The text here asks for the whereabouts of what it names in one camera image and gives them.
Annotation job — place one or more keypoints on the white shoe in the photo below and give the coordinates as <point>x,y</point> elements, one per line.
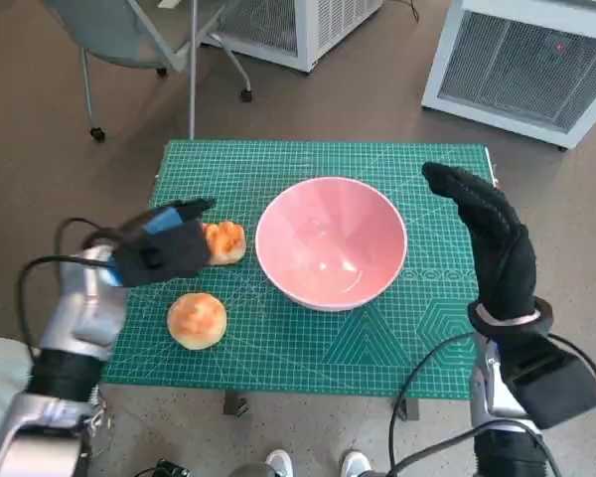
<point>355,464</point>
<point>279,463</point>

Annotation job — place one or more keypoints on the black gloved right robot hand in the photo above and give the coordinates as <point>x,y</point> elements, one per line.
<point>501,248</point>

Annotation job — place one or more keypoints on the small black floor device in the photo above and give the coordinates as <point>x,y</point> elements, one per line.
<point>171,468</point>

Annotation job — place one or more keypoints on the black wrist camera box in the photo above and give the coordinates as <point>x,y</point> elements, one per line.
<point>551,382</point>
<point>164,258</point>

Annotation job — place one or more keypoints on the white mesh cabinet red light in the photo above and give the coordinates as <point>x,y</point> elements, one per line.
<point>516,64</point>

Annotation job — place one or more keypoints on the black table bracket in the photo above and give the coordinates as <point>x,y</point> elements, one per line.
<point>237,403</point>
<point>407,410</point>

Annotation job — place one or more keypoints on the green cutting mat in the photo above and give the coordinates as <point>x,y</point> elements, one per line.
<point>288,348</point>

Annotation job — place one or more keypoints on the pink bowl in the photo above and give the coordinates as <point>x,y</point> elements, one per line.
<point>328,238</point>

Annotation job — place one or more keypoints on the long orange toy bread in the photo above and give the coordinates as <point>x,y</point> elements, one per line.
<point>226,241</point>

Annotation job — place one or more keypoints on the thin grey metal pole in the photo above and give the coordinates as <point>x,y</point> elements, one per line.
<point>192,74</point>

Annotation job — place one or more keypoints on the round toy bread bun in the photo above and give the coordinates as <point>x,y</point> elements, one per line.
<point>197,320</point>

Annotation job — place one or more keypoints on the person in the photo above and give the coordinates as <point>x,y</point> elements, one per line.
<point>0,367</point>

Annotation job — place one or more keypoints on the grey office chair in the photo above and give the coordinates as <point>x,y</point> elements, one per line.
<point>119,40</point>

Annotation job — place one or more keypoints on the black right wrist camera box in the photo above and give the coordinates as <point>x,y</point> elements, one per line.
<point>551,382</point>

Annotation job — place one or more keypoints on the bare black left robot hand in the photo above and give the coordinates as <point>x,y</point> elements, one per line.
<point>166,218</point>

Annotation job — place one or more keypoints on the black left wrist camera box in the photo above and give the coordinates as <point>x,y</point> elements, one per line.
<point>164,258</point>

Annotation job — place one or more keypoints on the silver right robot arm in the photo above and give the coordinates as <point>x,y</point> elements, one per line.
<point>496,397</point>

